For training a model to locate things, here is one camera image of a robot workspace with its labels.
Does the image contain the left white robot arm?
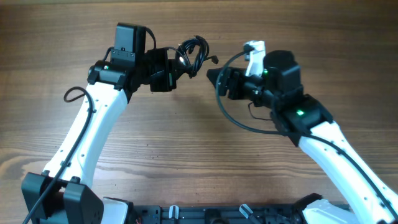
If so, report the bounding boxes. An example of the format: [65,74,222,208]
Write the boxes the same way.
[21,23,208,223]

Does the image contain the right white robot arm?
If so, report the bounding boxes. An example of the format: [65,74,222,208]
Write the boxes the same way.
[207,50,397,223]

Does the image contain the black cable bundle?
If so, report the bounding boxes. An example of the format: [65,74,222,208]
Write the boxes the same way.
[166,35,220,79]

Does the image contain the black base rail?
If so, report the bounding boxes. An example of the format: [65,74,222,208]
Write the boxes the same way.
[126,204,306,224]

